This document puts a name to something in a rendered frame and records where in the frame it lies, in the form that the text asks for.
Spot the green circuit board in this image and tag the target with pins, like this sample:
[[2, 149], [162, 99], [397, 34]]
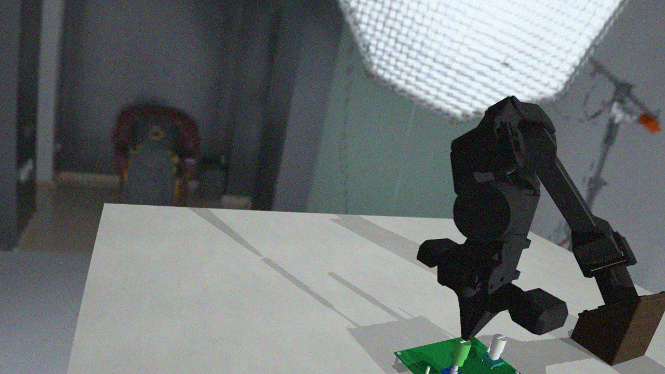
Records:
[[456, 356]]

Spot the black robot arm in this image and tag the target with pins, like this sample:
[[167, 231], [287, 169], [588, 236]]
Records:
[[490, 203]]

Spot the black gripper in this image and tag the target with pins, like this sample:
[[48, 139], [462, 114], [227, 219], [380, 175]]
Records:
[[535, 310]]

